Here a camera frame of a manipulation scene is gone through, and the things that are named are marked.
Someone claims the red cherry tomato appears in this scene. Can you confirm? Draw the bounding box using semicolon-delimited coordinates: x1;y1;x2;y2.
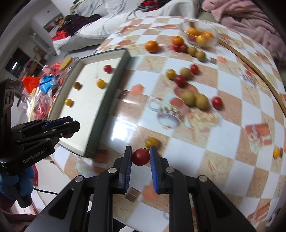
190;64;199;75
132;148;150;166
172;44;180;52

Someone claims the yellow cherry tomato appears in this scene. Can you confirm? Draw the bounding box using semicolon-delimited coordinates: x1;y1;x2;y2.
97;79;107;89

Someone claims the blue gloved left hand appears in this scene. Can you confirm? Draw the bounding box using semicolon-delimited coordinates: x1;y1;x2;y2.
1;167;34;200

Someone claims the yellow tomato under gripper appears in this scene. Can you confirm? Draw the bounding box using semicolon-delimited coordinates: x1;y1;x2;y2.
65;99;74;107
144;137;160;149

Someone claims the yellow green fruit bottom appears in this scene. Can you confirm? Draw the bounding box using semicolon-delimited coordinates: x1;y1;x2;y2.
73;82;82;90

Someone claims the blue snack packet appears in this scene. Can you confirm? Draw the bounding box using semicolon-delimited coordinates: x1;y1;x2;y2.
39;75;58;94

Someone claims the white tray green rim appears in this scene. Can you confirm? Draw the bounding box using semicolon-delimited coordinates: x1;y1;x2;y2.
48;48;131;158

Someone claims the yellow lid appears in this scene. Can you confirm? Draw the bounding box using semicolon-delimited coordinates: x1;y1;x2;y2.
58;56;73;71

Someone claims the red tomato bottom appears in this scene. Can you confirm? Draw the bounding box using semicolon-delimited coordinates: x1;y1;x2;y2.
104;65;112;74

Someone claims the red tomato right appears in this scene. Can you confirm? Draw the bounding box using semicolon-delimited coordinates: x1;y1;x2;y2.
212;97;223;110

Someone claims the yellow tomato middle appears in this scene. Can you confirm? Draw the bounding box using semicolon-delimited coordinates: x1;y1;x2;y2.
166;69;176;80

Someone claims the green longan upper middle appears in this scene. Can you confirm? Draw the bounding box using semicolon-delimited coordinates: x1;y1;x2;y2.
180;67;193;79

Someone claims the grey white sofa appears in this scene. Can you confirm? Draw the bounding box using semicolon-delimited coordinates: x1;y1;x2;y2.
52;1;198;55

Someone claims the green longan bowl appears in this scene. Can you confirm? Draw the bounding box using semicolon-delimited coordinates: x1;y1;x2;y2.
195;51;206;62
187;46;197;57

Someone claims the small yellow tomato far right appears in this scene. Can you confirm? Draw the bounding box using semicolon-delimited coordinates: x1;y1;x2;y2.
273;148;280;159

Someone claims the large orange tangerine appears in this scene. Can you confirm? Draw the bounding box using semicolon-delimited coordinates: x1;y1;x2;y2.
145;41;159;53

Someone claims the dark red tomato near tangerine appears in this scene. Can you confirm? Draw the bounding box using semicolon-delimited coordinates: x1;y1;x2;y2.
179;44;188;53

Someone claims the wooden stick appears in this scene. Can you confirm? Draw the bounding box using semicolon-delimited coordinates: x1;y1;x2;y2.
218;39;286;116

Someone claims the glass fruit bowl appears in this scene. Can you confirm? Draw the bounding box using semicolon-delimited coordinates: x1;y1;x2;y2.
180;20;219;48

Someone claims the red black clothing pile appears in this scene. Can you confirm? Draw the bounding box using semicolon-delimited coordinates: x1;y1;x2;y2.
138;0;163;12

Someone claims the pink blanket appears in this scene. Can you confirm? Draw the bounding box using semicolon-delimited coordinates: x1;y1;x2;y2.
202;1;285;63

